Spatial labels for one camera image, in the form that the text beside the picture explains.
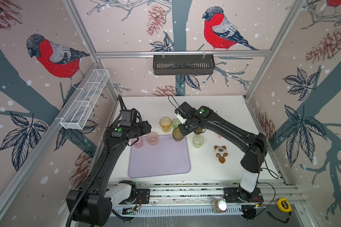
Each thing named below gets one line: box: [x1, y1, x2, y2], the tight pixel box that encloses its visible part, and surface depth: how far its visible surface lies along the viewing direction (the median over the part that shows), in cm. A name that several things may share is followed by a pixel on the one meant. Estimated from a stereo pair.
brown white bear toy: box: [214, 145, 228, 165], surface depth 88 cm
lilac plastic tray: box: [128, 134, 191, 178], surface depth 90 cm
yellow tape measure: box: [276, 197, 293, 213], surface depth 70 cm
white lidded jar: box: [215, 199, 228, 213], surface depth 63 cm
